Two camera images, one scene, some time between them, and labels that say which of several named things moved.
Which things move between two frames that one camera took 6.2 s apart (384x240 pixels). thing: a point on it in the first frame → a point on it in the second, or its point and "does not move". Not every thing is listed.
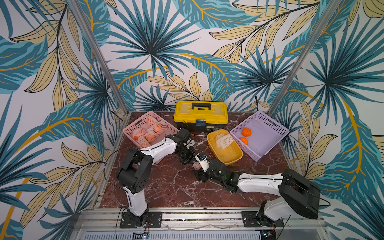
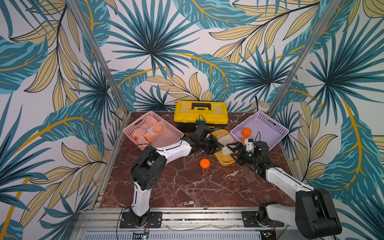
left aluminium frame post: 80,17 does not move
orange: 246,132 does not move
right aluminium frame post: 306,58 does not move
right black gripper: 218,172 → 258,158
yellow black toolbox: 201,116 does not move
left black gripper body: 185,153 → 208,144
